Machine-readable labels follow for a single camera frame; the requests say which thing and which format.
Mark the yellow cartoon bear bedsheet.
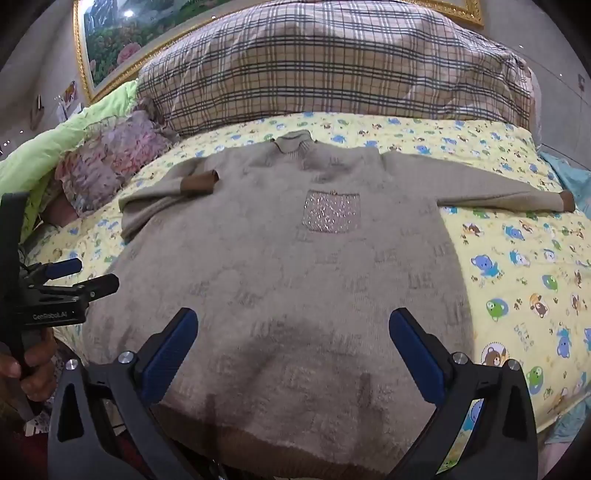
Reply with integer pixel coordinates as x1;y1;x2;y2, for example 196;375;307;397
26;111;591;475

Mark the light green blanket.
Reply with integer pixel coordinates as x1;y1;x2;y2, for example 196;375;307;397
1;80;137;241

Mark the light blue cloth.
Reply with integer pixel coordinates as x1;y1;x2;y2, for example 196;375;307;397
540;152;591;219

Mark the gold framed floral painting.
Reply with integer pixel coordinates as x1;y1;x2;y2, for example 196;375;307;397
74;1;482;114

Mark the plaid checkered quilt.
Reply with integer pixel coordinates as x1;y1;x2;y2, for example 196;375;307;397
137;1;535;136

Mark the floral ruffled pillow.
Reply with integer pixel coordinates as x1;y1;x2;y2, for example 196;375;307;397
55;99;179;217

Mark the person left hand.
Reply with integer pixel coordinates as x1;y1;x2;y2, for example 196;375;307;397
1;328;57;406

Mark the beige knit sweater brown trim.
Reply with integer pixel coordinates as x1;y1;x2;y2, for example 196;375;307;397
82;131;569;479

